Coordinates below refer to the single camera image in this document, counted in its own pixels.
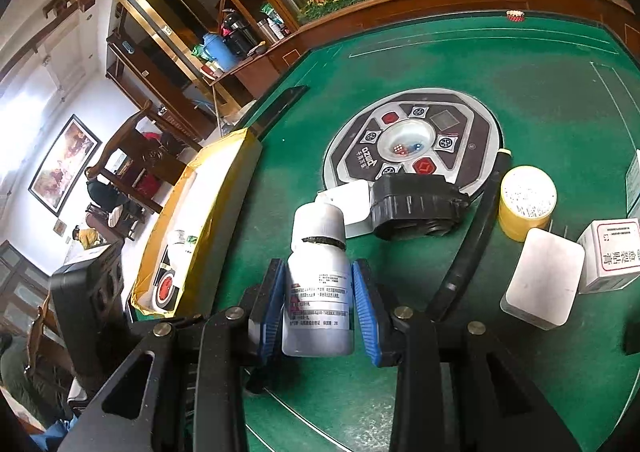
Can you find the blue thermos jug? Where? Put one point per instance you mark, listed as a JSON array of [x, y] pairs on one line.
[[222, 51]]

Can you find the wooden glass door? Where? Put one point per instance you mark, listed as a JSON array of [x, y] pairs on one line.
[[20, 292]]

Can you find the steel tumbler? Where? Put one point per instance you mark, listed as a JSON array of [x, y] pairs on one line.
[[265, 30]]

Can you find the red and white packet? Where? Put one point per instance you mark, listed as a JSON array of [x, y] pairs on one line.
[[212, 70]]

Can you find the small picture frame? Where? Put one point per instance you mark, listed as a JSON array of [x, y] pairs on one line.
[[60, 227]]

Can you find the cardboard box with yellow tape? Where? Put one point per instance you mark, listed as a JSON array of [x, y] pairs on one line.
[[220, 197]]

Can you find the low wooden sideboard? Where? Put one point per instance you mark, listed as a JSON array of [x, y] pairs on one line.
[[250, 76]]

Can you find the white medicine box teal stripe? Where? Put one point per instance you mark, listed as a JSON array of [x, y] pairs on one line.
[[634, 182]]

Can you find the tall wooden display cabinet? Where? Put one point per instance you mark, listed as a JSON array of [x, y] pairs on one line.
[[145, 66]]

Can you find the white plastic bottle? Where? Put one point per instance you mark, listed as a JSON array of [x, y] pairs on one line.
[[317, 297]]

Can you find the white square plastic block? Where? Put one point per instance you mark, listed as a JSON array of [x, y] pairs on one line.
[[357, 212]]

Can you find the black thermos pot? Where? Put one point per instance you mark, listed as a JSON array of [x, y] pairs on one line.
[[237, 34]]

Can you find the white bottle with green label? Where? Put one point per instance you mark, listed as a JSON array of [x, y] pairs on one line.
[[182, 239]]

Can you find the black curved plastic stick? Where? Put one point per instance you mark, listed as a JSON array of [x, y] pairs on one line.
[[475, 242]]

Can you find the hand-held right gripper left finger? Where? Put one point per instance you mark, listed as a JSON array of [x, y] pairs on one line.
[[274, 327]]

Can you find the person's blue trousers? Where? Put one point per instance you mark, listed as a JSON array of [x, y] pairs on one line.
[[52, 437]]

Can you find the framed wall painting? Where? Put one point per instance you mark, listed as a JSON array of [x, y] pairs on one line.
[[65, 161]]

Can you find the white carton with red print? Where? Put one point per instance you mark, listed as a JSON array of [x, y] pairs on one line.
[[615, 257]]

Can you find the round table control panel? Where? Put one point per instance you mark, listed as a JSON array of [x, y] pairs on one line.
[[465, 141]]

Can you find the person's olive green clothing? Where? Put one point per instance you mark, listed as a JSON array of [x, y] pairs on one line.
[[20, 372]]

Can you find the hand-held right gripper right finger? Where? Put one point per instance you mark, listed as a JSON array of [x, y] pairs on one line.
[[367, 317]]

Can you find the wooden chair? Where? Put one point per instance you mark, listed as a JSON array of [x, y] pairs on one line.
[[45, 332], [130, 141]]

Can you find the black ribbed plastic case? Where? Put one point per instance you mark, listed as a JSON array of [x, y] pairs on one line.
[[415, 202]]

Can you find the black tape roll red core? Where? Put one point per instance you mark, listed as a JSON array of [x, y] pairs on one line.
[[167, 289]]

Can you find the green and white bottle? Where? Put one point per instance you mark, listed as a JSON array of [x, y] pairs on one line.
[[275, 24]]

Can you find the yellow jar with white lid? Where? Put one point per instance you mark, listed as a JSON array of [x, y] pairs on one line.
[[525, 212]]

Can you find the white rounded rectangular box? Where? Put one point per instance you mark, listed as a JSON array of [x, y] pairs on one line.
[[542, 277]]

